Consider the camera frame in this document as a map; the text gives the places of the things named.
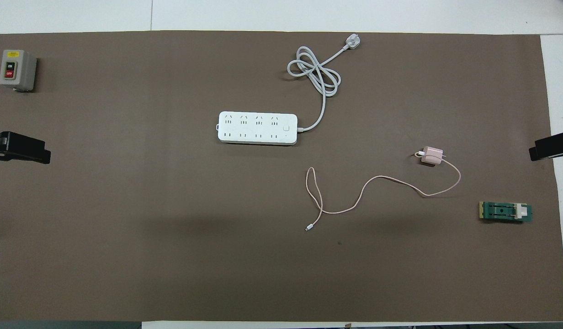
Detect pink charger adapter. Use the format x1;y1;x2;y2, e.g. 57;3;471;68
421;146;445;166

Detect pink charging cable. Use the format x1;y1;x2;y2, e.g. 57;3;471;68
305;151;462;232

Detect white power strip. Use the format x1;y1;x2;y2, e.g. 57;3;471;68
217;111;298;146

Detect brown paper table mat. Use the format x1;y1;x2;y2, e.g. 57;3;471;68
0;30;563;323

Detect grey on-off switch box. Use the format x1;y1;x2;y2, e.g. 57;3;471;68
0;49;37;93

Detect white power cord with plug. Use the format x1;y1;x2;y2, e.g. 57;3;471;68
287;34;361;133

